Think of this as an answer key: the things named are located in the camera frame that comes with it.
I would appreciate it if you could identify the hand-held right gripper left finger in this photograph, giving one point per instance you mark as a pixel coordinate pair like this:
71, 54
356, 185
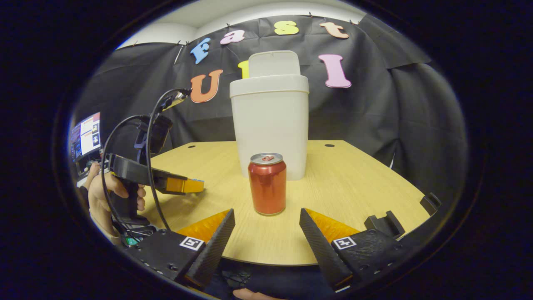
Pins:
214, 248

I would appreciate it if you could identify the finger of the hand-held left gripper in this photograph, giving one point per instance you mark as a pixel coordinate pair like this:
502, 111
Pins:
175, 185

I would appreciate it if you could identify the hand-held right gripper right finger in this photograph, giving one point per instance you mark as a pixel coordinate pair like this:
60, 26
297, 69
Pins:
320, 248

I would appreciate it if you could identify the red pop can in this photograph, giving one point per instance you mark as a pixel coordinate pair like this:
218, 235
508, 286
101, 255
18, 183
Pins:
267, 187

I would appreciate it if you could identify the white desktop garbage bin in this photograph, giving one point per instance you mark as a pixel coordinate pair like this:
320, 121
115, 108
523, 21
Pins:
270, 125

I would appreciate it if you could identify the wooden desktop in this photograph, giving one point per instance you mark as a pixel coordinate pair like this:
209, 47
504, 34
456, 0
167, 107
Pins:
354, 187

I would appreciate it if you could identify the person's dark clothing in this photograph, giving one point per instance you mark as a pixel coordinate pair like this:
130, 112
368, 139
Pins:
283, 279

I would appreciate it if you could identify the computer monitor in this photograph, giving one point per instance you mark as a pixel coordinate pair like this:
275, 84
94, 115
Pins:
85, 135

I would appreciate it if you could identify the black backdrop cloth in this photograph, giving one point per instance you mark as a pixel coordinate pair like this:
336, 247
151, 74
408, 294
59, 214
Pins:
354, 116

